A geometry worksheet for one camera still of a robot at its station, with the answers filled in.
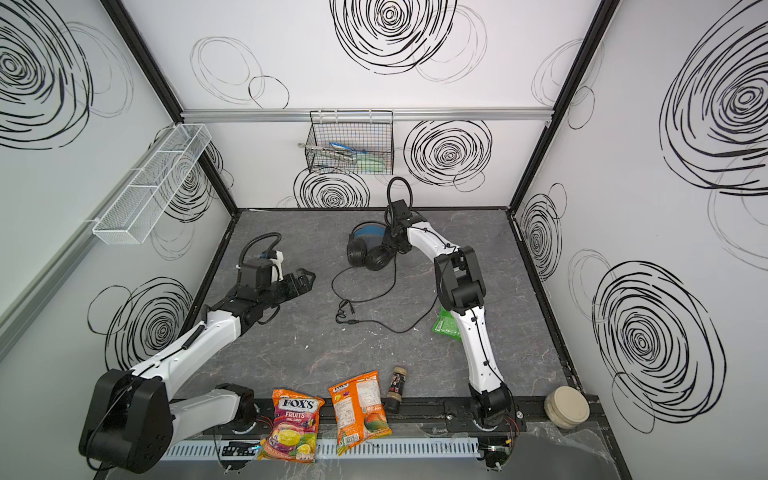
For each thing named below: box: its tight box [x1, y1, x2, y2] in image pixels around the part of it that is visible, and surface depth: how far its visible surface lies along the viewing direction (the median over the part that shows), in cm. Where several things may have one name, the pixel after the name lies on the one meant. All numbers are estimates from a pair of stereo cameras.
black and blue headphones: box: [347, 221, 396, 271], surface depth 101 cm
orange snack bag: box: [328, 370, 393, 456], surface depth 74 cm
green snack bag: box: [432, 305, 462, 342], surface depth 88 cm
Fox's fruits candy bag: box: [258, 389, 325, 463], surface depth 70 cm
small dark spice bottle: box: [385, 367, 408, 414], surface depth 77 cm
